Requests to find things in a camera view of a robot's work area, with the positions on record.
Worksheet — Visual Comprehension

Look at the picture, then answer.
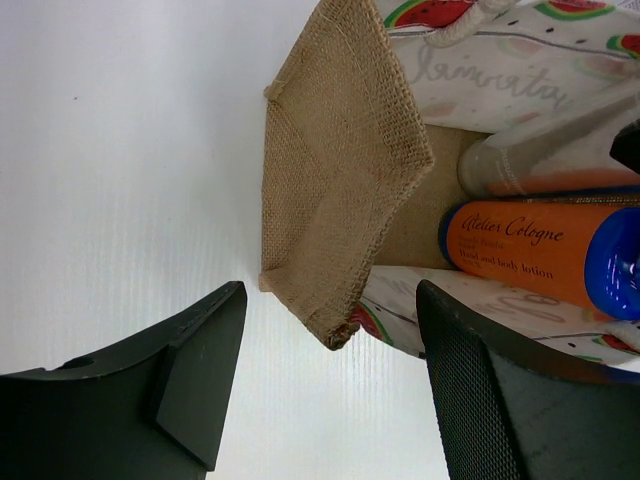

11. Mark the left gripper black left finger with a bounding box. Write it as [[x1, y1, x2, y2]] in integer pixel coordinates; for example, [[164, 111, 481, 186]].
[[1, 281, 247, 479]]

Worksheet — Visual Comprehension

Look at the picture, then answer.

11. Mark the orange bottle blue cap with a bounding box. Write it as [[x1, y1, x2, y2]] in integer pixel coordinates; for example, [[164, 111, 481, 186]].
[[438, 200, 639, 321]]

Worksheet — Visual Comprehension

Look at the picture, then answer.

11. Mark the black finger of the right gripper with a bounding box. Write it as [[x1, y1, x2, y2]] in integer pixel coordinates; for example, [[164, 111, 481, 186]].
[[610, 120, 640, 174]]

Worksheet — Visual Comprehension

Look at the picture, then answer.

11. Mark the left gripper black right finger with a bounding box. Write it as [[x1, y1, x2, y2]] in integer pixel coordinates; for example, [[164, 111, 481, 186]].
[[416, 280, 639, 479]]

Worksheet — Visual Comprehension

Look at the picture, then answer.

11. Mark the patterned canvas bag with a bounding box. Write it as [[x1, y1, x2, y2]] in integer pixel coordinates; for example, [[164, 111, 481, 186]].
[[259, 1, 639, 371]]

